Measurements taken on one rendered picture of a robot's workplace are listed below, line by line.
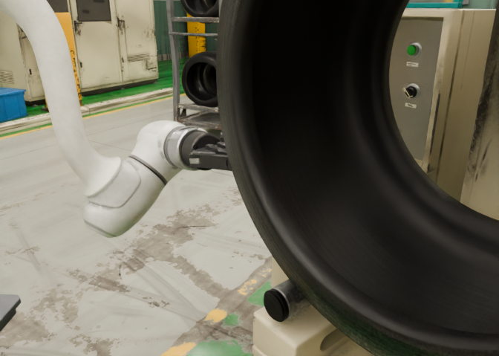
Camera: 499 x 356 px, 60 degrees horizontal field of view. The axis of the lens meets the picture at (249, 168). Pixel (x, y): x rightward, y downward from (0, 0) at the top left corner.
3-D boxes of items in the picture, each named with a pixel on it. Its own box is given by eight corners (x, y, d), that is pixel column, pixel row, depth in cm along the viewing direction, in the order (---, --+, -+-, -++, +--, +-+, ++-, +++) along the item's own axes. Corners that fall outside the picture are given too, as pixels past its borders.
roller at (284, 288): (412, 242, 80) (400, 220, 81) (432, 235, 76) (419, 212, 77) (271, 325, 59) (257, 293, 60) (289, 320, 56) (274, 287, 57)
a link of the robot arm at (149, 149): (212, 145, 97) (176, 191, 93) (177, 138, 109) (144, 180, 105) (181, 111, 91) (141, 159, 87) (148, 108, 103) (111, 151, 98)
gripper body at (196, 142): (177, 135, 84) (203, 139, 77) (212, 128, 89) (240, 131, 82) (181, 172, 86) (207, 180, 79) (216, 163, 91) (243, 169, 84)
